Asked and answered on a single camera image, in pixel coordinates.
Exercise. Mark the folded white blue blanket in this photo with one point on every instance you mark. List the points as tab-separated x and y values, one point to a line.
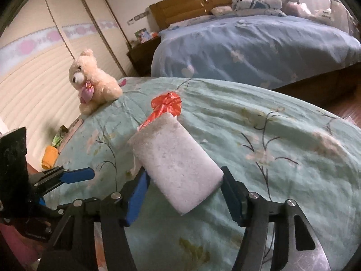
256	4

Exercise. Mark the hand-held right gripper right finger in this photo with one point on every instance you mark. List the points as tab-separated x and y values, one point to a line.
231	195

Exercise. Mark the white foam block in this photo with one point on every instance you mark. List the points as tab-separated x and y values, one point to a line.
174	163

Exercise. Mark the person's left forearm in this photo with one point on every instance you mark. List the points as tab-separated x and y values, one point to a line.
19	245

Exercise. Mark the cream wardrobe with pink band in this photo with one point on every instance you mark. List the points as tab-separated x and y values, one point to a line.
56	11

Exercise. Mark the wall switch panel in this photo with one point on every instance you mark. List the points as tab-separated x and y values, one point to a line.
138	18

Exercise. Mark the orange plush toy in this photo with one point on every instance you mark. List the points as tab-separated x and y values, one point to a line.
50	158

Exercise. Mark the wooden nightstand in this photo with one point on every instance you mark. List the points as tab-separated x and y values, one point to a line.
142	56

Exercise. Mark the red plastic bag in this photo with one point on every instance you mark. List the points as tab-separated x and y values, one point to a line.
166	103

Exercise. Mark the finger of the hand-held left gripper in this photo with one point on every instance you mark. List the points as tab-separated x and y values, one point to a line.
42	201
77	175

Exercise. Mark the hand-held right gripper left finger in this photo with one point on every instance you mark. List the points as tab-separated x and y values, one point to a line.
138	197

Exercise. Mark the photo frame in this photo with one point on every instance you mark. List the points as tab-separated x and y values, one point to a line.
142	35

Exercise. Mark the white pillow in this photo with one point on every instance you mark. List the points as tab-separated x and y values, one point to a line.
221	10

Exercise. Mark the cream teddy bear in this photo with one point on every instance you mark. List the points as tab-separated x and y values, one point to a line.
98	84

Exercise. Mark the grey bed guard rail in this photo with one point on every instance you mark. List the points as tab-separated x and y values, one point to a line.
316	0

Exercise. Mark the pink white plush cushion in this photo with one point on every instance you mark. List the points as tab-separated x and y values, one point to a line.
296	9

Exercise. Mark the teal floral bedspread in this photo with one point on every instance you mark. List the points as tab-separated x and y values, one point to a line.
225	113

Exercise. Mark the green crumpled packet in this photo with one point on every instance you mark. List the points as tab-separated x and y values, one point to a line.
59	138

